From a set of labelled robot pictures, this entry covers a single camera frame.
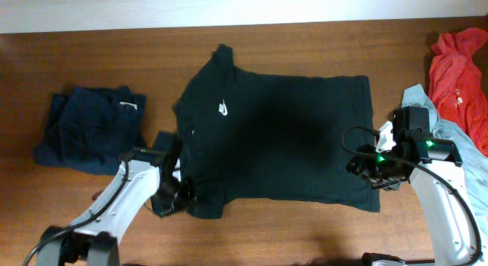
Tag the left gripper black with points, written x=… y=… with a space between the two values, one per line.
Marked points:
x=163 y=210

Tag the folded navy blue garment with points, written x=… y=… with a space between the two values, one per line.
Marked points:
x=91 y=128

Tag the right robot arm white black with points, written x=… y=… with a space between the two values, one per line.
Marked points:
x=407 y=151

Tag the black t-shirt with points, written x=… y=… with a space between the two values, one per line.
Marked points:
x=280 y=137

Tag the light blue grey garment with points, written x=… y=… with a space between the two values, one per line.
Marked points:
x=474 y=162

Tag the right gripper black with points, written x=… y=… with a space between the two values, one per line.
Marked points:
x=361 y=164

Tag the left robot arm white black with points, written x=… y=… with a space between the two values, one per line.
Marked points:
x=144 y=174

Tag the red t-shirt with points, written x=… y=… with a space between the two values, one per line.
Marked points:
x=455 y=83

